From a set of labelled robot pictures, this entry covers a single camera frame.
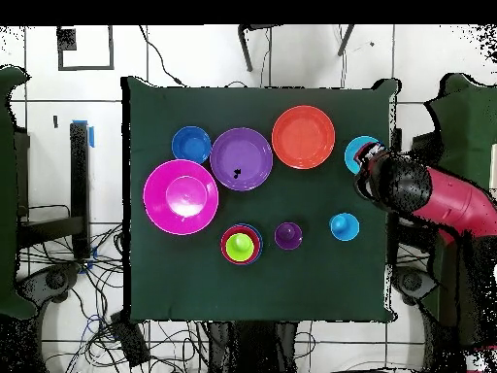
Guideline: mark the black power strip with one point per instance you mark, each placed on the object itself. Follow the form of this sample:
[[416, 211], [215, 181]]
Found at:
[[130, 340]]

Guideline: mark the wide purple bowl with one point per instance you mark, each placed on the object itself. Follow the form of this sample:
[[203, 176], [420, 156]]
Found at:
[[240, 155]]

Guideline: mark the black bench frame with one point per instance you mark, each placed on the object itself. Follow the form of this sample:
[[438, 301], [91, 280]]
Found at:
[[79, 186], [423, 143]]

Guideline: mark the blue straight-sided bowl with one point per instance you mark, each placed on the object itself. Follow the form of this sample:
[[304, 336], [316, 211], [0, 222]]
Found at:
[[260, 241]]

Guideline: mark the black camera stand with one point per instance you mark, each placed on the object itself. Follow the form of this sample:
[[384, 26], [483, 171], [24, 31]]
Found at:
[[245, 50]]

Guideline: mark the dark blue small bowl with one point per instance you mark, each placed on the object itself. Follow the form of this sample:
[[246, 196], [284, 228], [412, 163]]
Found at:
[[191, 144]]

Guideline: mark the light blue plastic cup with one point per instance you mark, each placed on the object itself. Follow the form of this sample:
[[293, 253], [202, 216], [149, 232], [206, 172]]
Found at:
[[344, 226]]

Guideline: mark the lime green plastic cup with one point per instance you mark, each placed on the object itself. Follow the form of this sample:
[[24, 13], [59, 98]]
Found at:
[[240, 246]]

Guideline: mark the black round machine base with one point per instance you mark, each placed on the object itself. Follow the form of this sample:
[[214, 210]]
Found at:
[[54, 279], [413, 281]]

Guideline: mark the large pink bowl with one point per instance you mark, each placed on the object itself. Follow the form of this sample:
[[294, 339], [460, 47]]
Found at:
[[163, 194]]

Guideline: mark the wide orange bowl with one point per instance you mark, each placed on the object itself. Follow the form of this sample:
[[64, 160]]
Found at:
[[303, 137]]

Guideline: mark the dark green tablecloth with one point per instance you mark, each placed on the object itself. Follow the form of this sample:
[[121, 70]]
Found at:
[[174, 287]]

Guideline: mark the green-clothed side table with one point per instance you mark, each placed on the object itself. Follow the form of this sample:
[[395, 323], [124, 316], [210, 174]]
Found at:
[[466, 124], [9, 194]]

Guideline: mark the light blue small bowl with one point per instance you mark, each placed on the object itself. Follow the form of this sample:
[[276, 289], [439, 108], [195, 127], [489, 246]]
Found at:
[[351, 155]]

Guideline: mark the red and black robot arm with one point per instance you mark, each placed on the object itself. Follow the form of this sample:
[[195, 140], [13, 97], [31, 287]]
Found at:
[[411, 186]]

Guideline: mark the purple plastic cup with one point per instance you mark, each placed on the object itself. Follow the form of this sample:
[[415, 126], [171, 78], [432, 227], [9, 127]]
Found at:
[[288, 235]]

